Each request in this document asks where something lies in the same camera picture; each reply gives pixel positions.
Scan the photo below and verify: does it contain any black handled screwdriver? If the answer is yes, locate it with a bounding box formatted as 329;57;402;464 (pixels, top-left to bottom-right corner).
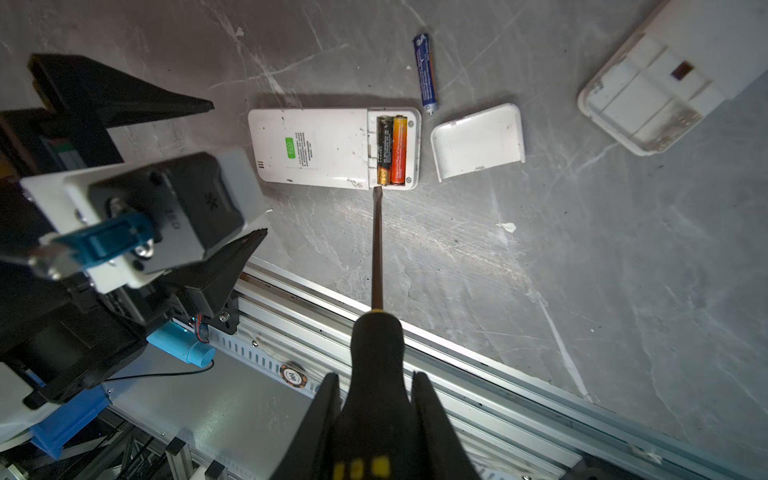
331;186;424;479

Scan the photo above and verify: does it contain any blue plastic handle tool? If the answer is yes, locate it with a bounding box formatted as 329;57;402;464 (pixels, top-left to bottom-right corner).
147;322;215;368

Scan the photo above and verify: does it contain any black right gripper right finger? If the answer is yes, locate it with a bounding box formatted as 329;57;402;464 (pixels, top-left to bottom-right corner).
411;372;480;480

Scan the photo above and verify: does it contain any blue AAA battery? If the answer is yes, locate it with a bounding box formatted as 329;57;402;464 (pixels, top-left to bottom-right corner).
412;33;439;115

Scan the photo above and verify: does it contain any orange red AA battery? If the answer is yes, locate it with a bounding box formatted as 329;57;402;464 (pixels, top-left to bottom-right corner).
390;116;408;185

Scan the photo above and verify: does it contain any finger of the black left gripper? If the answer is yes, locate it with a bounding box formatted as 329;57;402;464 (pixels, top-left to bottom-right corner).
28;53;214;128

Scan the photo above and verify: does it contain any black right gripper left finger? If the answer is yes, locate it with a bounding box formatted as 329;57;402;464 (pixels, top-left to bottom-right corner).
270;373;341;480

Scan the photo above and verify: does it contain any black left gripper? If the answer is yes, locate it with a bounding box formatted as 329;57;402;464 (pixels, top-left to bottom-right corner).
1;109;268;408

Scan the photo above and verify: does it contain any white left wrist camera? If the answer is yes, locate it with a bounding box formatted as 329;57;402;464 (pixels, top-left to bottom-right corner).
1;148;268;294

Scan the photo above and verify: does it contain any black gold AA battery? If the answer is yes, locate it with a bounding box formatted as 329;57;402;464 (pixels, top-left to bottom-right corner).
376;116;394;185

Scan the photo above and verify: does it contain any white air conditioner remote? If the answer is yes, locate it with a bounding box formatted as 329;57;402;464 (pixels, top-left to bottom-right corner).
577;1;767;156

